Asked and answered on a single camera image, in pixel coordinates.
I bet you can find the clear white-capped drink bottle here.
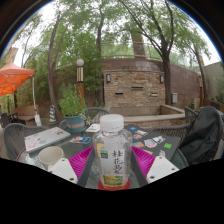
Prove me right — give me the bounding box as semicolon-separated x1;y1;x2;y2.
92;113;134;190

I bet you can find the orange canopy umbrella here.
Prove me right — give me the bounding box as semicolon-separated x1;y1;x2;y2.
0;59;35;98

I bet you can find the colourful printed card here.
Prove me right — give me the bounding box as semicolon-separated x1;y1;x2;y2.
69;135;92;145

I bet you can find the black laptop with stickers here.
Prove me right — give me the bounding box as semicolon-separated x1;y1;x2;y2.
124;123;183;161

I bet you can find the white sticker sheet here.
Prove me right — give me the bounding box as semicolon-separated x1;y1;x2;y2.
85;123;102;134

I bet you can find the black backpack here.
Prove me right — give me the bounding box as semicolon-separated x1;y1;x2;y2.
178;106;224;164

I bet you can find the white canopy base weight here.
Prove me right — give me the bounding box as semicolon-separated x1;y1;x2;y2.
33;114;43;127

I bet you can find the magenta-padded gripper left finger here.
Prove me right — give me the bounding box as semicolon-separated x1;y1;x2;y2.
47;146;98;188

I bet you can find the silver laptop with stickers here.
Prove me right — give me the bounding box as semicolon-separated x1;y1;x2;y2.
23;126;72;154

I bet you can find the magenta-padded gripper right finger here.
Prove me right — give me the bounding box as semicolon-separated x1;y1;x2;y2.
130;145;181;188

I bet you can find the wooden bench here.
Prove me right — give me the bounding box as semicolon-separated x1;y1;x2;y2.
13;104;39;123

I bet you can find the green plant in blue pot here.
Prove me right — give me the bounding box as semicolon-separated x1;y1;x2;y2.
58;84;88;134

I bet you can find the white cup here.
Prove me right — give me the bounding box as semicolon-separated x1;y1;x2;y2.
37;145;65;171

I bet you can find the blue yellow striped cone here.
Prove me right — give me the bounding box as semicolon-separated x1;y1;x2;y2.
48;104;58;123

